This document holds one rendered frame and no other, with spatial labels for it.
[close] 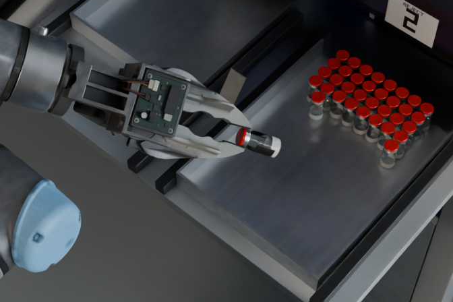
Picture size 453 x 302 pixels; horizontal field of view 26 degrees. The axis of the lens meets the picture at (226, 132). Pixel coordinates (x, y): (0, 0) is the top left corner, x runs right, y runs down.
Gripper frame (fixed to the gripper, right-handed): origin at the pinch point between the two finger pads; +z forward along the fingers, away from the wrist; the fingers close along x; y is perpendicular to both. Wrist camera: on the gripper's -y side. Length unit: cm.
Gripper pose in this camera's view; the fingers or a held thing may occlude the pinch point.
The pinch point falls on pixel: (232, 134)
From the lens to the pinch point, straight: 105.2
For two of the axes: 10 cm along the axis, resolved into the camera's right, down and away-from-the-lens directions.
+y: 3.6, 0.5, -9.3
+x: 2.8, -9.6, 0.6
